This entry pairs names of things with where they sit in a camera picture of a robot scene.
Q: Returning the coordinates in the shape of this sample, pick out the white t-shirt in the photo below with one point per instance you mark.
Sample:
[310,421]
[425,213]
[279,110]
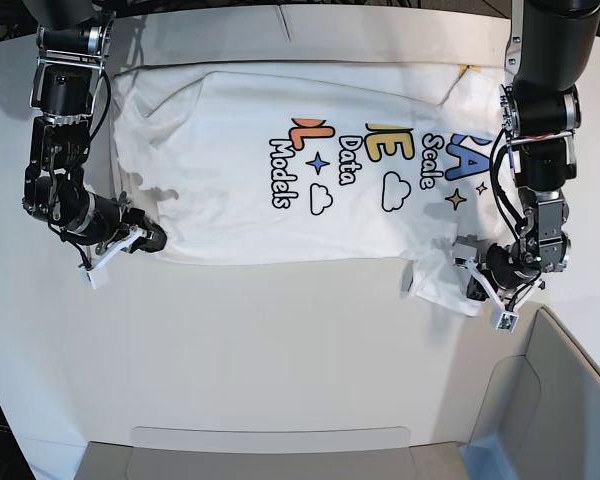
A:
[265,163]

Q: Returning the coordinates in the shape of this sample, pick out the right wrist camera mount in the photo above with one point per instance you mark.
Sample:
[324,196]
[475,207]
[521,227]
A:
[94,269]

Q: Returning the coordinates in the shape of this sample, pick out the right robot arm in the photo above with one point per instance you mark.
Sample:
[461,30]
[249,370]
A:
[73,43]

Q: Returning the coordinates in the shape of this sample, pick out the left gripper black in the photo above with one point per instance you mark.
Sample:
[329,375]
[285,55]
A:
[507,276]

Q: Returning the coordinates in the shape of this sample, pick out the beige cardboard box right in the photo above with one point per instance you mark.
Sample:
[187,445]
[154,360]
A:
[540,417]

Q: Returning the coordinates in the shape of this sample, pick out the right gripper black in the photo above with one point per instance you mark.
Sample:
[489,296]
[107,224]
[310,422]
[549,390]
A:
[88,219]

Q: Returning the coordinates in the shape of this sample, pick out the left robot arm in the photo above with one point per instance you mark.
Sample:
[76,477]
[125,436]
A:
[533,157]

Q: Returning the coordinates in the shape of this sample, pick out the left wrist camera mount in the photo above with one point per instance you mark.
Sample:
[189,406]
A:
[504,317]

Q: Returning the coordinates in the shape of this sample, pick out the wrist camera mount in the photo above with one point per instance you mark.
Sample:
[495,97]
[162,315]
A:
[94,269]
[504,317]

